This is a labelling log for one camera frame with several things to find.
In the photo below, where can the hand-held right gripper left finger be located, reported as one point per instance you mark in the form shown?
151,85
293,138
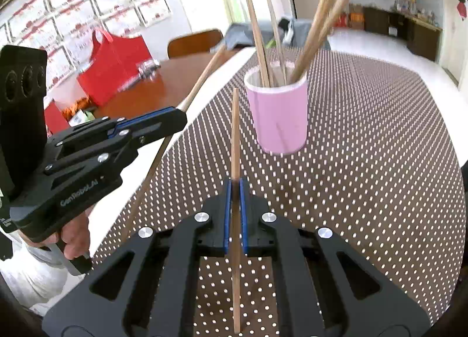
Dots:
227,212

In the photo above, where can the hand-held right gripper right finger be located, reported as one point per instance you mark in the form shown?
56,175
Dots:
244,212

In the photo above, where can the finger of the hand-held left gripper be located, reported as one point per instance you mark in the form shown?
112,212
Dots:
161,128
146,115

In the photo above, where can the bamboo chopstick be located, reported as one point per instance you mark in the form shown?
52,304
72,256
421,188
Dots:
204,73
236,147

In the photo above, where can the pink cup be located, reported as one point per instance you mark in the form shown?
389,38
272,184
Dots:
278,117

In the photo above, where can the bundle of wooden chopsticks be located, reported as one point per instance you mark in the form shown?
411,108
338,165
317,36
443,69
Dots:
318,30

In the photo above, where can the person's left hand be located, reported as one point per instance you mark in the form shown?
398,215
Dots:
78,238

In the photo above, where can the clear packet of pens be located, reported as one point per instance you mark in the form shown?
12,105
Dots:
144,72

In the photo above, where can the red bag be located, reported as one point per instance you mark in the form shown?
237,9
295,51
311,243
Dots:
113,70

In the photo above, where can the green box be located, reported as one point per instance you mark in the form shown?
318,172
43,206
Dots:
82,117

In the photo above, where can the brown wooden chair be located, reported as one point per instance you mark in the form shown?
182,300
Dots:
193,44

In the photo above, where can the grey jacket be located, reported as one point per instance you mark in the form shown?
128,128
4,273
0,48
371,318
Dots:
241,35

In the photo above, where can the brown polka dot tablecloth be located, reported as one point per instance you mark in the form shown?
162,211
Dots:
365,139

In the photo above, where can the person's white clothing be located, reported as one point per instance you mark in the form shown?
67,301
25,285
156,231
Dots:
40,278

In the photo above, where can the cardboard boxes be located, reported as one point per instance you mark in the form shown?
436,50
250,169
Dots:
351,17

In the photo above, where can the dark wooden desk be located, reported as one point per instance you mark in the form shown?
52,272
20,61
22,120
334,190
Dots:
420,39

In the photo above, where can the white door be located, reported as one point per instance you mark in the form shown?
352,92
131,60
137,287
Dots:
457,51

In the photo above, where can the clutter on desk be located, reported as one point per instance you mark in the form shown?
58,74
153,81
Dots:
413,6

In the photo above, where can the red hanging door decoration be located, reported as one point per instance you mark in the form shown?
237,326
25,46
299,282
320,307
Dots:
462,6

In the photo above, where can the group of wall certificates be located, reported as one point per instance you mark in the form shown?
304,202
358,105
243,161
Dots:
91,4

